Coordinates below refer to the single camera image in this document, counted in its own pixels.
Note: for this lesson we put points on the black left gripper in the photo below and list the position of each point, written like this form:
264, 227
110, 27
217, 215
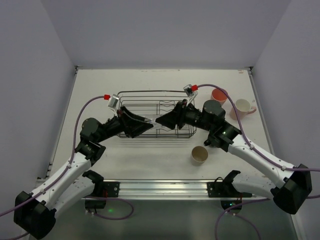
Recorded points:
125, 122

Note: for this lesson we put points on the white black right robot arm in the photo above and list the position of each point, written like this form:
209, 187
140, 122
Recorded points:
288, 186

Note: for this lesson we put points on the black mug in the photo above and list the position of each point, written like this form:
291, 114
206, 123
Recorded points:
208, 143

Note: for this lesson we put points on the pink faceted mug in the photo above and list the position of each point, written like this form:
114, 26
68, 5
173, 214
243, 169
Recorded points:
243, 108

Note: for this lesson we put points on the clear glass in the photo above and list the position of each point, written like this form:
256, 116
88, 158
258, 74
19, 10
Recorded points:
155, 125

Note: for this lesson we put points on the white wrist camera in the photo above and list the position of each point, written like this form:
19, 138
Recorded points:
191, 92
113, 103

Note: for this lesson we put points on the beige tall cup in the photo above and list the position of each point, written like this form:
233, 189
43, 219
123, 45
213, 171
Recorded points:
199, 155

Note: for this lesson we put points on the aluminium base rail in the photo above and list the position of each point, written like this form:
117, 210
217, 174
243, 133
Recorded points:
169, 189

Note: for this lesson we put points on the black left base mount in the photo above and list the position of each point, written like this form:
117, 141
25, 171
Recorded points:
104, 189

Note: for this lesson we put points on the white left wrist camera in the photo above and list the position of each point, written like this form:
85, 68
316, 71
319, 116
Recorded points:
113, 103

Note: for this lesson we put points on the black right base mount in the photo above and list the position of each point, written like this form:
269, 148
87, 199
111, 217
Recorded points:
217, 188

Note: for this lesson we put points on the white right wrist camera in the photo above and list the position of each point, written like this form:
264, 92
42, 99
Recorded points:
191, 92

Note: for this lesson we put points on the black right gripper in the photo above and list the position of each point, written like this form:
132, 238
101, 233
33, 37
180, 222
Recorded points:
180, 115

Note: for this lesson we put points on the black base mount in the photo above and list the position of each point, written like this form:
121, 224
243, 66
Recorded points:
217, 188
104, 189

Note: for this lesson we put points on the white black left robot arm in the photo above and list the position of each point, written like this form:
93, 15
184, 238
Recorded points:
35, 212

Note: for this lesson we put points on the salmon pink plastic cup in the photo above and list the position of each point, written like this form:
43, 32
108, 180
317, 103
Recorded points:
219, 96

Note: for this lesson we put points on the grey wire dish rack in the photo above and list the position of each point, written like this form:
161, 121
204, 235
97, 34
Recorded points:
154, 104

